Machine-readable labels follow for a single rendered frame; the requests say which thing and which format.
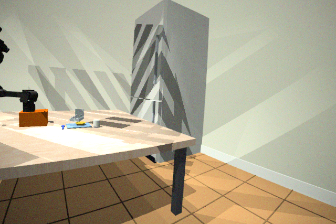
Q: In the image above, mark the light blue flat mat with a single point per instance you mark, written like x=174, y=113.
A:
x=74, y=125

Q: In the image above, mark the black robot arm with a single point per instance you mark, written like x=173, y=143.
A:
x=25, y=95

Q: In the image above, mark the white cylinder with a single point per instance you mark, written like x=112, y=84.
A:
x=96, y=123

